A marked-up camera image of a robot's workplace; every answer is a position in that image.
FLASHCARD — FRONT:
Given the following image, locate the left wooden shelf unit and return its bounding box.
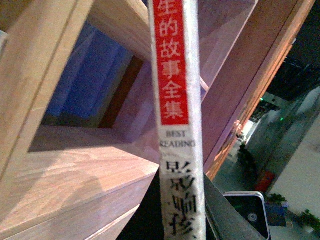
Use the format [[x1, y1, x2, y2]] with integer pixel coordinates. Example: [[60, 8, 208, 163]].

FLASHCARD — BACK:
[[0, 0, 159, 240]]

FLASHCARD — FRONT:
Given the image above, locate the wooden shelf unit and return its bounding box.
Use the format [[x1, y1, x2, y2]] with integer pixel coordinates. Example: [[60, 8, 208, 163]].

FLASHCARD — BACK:
[[199, 0, 314, 179], [0, 0, 159, 240]]

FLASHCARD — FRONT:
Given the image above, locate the white book with red spine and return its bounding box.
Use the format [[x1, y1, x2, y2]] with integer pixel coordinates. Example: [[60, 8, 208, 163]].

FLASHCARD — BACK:
[[148, 0, 207, 240]]

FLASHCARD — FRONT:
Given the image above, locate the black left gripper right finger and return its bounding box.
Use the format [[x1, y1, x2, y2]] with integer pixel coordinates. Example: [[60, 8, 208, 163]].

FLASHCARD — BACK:
[[203, 175, 264, 240]]

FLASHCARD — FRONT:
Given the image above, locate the right wooden shelf unit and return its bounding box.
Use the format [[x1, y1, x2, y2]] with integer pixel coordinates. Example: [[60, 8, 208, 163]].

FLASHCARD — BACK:
[[199, 0, 314, 179]]

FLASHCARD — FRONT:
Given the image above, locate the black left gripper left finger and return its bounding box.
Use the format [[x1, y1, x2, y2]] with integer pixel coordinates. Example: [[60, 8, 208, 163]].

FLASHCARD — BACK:
[[118, 172, 164, 240]]

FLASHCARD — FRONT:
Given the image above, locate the black silver camera module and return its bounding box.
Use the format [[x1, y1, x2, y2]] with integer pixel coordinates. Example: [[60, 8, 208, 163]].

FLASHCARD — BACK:
[[223, 191, 271, 240]]

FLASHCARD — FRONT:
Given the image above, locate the dark blue pleated curtain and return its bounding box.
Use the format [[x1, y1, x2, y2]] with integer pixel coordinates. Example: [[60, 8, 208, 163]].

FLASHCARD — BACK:
[[41, 22, 133, 128]]

